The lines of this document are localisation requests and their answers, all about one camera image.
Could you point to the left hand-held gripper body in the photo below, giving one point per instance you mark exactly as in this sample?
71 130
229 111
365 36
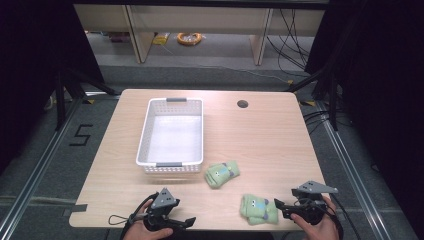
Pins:
162 200

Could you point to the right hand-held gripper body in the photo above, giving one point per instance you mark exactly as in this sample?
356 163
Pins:
311 200

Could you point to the person's right hand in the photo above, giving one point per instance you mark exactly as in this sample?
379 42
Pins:
320 228

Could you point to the person's left hand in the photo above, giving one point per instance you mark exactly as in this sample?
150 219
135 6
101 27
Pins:
141 231

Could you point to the green folded sock pair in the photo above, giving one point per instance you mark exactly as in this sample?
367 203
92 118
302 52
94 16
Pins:
258 210
220 174

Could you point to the white plastic basket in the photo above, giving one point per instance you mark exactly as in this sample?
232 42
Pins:
173 136

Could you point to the dark round table grommet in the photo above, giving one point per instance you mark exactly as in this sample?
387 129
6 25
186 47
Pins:
242 104

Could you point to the black metal stand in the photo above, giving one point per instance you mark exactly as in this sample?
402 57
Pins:
328 90
70 90

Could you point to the dark curtain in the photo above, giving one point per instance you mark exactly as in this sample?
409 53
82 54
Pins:
383 83
36 66

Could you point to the yellow plastic bag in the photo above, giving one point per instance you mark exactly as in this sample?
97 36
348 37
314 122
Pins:
161 38

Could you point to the white wooden shelf unit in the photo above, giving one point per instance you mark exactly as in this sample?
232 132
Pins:
200 20

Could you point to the aluminium floor rail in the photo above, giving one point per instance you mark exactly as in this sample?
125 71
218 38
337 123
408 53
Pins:
36 170
353 180

